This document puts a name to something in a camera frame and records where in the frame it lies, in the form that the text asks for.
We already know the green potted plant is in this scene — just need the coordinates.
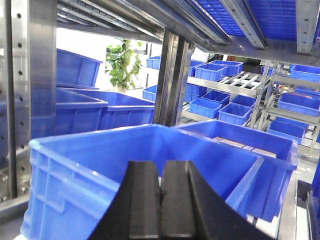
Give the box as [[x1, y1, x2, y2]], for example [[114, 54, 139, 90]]
[[104, 39, 142, 93]]

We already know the blue bin behind target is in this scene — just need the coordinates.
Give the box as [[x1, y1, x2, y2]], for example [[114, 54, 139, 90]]
[[176, 119, 298, 222]]

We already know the dark steel column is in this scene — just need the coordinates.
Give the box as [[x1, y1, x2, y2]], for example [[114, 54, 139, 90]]
[[152, 29, 195, 127]]

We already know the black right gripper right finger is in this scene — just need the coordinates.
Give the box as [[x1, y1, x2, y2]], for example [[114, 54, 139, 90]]
[[160, 160, 271, 240]]

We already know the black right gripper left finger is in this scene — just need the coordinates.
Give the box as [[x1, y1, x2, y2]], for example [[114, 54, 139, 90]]
[[89, 161, 159, 240]]

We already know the steel perforated upright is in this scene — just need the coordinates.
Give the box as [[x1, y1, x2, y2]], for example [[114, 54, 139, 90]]
[[0, 0, 57, 201]]

